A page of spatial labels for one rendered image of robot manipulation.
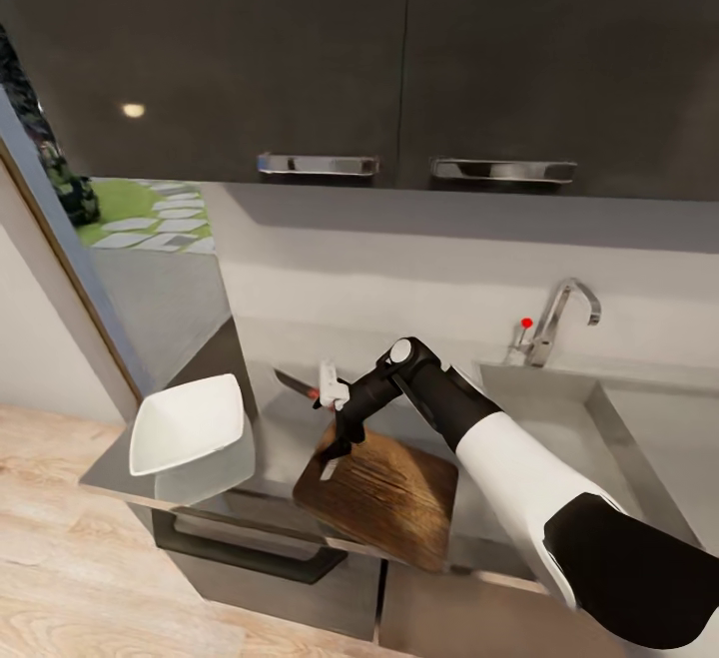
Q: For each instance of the parer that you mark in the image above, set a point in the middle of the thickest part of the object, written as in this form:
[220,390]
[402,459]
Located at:
[310,391]

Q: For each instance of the cutting board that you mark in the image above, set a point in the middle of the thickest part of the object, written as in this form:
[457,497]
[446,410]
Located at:
[395,497]

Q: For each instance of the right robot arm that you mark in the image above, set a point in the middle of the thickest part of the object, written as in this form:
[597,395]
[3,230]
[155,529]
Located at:
[655,595]

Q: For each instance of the bowl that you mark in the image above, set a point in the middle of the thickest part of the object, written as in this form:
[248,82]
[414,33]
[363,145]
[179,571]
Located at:
[186,423]

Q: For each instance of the drop in sink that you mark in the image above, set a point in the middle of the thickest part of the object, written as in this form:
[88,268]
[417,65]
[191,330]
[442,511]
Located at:
[652,445]

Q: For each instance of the dishwasher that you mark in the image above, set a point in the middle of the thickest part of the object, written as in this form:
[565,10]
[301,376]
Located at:
[283,577]

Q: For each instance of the fixed window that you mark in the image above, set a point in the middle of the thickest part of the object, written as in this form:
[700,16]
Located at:
[138,254]

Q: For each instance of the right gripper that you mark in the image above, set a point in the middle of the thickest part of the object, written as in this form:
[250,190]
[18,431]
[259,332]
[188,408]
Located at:
[349,420]

